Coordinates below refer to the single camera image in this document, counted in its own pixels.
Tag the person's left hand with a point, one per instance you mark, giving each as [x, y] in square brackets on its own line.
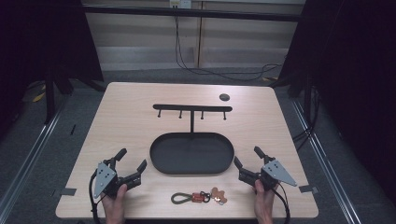
[114, 207]

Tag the dark round table grommet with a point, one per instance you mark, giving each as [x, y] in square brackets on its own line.
[224, 97]

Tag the grey tape strip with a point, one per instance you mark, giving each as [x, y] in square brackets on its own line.
[308, 188]
[67, 191]

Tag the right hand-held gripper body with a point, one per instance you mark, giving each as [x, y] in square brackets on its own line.
[277, 172]

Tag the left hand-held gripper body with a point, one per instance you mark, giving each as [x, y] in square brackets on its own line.
[104, 179]

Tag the black horizontal bar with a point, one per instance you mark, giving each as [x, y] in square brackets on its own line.
[193, 13]

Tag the black curtain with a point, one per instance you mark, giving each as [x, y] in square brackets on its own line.
[348, 77]
[43, 40]

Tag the metal floor rail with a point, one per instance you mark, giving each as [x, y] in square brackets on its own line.
[28, 158]
[327, 174]

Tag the black key rack with tray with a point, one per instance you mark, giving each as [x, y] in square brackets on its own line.
[191, 154]

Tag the person's right hand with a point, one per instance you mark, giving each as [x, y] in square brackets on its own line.
[264, 203]

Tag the white wall socket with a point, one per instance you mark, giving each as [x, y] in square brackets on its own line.
[180, 3]

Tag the black metal stand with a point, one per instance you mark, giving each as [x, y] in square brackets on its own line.
[49, 99]

